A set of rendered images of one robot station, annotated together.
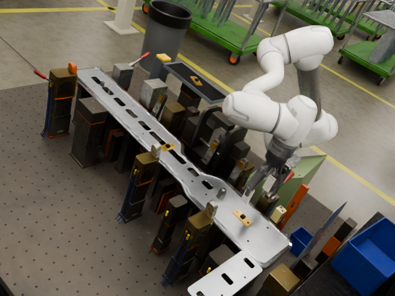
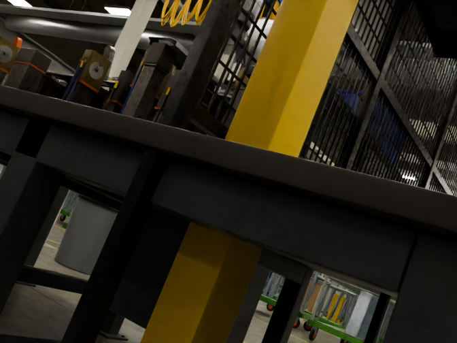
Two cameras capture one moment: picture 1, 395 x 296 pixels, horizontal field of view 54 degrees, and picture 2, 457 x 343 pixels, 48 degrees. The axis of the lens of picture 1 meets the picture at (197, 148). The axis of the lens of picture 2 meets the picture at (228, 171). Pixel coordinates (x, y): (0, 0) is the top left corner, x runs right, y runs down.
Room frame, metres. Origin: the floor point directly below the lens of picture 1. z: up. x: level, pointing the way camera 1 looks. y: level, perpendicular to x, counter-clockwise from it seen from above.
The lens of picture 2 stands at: (-0.50, -0.58, 0.54)
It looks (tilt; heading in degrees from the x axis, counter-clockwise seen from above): 10 degrees up; 5
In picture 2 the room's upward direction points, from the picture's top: 22 degrees clockwise
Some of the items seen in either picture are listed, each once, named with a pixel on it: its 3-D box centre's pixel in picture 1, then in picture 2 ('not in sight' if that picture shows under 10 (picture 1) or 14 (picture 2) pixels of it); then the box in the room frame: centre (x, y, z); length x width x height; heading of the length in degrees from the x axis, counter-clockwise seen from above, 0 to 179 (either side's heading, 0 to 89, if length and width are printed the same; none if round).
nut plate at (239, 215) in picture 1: (243, 217); not in sight; (1.14, -0.27, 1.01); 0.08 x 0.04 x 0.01; 57
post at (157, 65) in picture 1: (153, 94); not in sight; (1.95, 0.35, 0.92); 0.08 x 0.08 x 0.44; 57
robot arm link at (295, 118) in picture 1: (293, 118); not in sight; (1.14, -0.25, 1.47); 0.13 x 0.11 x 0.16; 103
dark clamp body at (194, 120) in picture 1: (188, 150); not in sight; (1.60, 0.04, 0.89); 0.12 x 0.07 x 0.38; 147
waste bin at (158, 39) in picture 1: (163, 39); (91, 230); (4.25, 0.84, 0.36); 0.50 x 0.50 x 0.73
